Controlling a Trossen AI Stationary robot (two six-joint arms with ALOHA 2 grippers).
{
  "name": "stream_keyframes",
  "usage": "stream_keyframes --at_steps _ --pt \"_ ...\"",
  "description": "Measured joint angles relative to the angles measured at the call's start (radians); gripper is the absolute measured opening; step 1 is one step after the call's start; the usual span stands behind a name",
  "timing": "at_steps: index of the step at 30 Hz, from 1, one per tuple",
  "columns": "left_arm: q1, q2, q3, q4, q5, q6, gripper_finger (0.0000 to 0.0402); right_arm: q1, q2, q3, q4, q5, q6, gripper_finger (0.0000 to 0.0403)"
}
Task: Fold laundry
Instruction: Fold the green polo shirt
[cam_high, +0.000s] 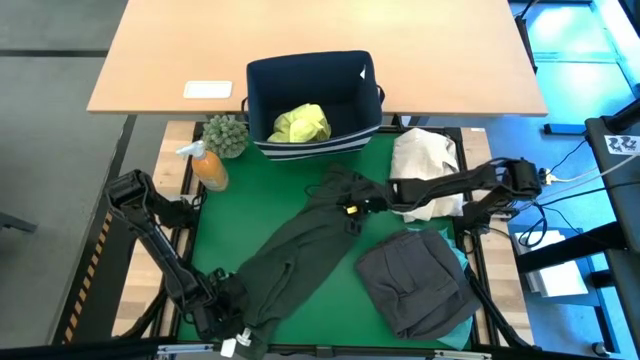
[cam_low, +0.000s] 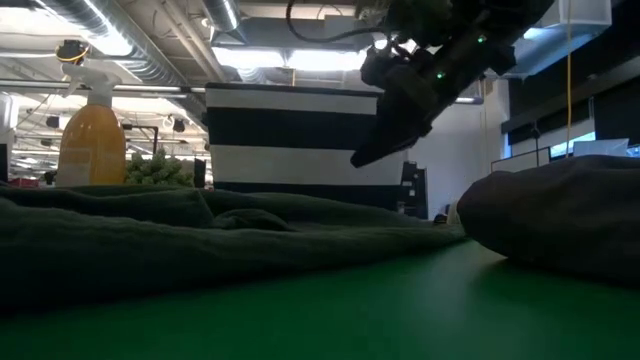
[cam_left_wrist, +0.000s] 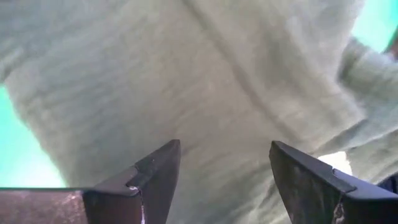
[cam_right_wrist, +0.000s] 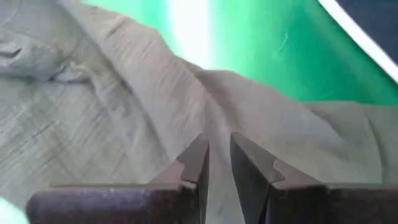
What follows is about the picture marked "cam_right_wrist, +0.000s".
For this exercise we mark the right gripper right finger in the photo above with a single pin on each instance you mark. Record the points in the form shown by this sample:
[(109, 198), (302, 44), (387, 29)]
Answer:
[(295, 205)]

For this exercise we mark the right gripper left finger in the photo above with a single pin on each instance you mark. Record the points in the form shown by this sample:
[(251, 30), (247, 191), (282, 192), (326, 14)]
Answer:
[(140, 205)]

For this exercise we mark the dark green garment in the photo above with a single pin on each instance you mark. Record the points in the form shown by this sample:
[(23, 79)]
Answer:
[(93, 124)]

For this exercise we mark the navy white striped laundry basket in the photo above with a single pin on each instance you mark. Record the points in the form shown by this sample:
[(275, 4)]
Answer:
[(379, 25)]

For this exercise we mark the green table mat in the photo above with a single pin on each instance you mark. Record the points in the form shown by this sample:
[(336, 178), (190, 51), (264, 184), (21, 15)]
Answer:
[(280, 46)]

